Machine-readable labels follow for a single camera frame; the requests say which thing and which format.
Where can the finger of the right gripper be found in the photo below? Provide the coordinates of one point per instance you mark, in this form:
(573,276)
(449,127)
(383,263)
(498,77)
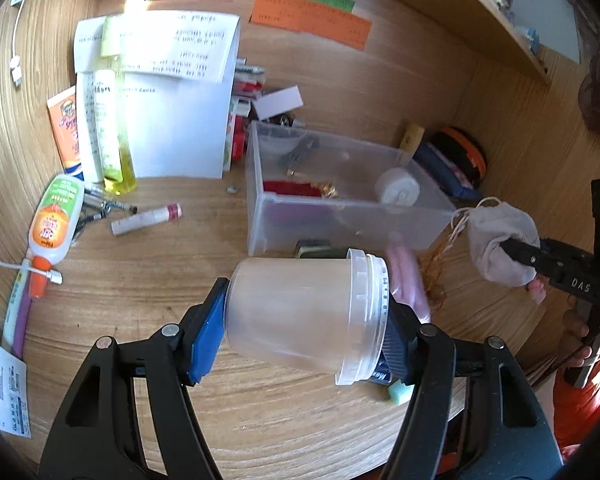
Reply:
(523,253)

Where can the clear plastic storage bin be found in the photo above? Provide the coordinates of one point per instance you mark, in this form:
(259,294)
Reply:
(348,214)

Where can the yellow liquid bottle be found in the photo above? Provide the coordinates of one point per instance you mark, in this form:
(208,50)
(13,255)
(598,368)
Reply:
(113,143)

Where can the stack of books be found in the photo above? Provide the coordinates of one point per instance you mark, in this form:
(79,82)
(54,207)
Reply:
(248,83)

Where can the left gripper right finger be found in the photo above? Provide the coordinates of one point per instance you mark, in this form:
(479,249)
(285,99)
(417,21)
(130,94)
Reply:
(401,341)

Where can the white drawstring cloth pouch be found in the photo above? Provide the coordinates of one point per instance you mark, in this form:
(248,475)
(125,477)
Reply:
(489,224)

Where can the small white box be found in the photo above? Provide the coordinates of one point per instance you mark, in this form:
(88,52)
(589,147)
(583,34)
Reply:
(277,103)

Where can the printed paper slip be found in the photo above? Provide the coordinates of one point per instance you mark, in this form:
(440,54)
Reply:
(14,410)

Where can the orange white glue bottle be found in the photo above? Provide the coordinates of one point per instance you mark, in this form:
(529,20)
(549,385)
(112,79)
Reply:
(52,229)

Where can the white tape roll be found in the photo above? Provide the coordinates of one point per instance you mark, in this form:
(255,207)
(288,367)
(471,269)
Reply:
(397,187)

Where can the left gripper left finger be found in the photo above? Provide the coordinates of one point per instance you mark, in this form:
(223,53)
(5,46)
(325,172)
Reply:
(204,331)

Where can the person's right hand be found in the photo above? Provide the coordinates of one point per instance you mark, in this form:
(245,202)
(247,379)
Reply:
(560,334)

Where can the orange sunscreen tube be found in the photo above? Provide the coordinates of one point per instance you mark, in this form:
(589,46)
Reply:
(62,113)

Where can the red pouch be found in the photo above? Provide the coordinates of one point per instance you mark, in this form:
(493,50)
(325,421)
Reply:
(288,188)

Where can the black orange round case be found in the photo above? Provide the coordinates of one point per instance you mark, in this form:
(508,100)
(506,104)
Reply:
(463,150)

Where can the white folded paper sheet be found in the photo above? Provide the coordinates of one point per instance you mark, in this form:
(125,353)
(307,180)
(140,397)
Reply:
(178,76)

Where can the orange sticky note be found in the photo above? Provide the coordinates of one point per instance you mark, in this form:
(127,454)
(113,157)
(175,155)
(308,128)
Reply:
(313,18)

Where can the translucent plastic jar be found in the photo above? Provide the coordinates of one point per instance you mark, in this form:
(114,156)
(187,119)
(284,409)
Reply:
(326,316)

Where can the white lip balm stick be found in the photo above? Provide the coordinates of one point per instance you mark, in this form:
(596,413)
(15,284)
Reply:
(146,219)

